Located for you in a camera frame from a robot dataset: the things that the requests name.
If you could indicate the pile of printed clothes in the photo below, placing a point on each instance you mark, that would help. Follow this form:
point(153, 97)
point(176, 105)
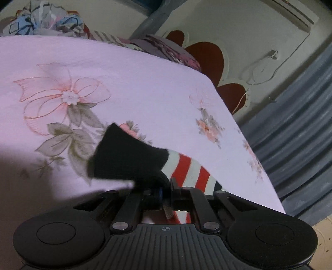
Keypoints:
point(39, 22)

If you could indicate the red and white headboard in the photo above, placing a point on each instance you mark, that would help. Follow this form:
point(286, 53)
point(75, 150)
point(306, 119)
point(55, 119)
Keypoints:
point(207, 62)

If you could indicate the black white red striped sweater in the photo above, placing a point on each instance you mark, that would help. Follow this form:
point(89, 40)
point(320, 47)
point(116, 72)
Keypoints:
point(124, 161)

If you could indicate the white air conditioner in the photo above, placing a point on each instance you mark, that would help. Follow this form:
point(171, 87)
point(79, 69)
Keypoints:
point(295, 14)

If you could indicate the grey-blue curtain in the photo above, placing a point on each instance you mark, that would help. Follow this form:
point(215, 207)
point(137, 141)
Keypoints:
point(149, 20)
point(298, 135)

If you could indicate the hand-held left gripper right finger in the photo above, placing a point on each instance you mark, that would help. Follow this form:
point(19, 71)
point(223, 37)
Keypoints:
point(179, 199)

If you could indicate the purple patterned pillow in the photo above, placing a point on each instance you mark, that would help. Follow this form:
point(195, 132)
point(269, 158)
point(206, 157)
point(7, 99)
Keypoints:
point(168, 50)

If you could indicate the pink floral bed sheet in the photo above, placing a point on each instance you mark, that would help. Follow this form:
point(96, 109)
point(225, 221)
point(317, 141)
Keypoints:
point(134, 85)

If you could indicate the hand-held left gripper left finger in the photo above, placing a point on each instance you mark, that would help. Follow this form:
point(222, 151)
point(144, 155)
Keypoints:
point(153, 200)

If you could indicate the striped cloth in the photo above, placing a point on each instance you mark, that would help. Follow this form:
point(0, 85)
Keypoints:
point(109, 37)

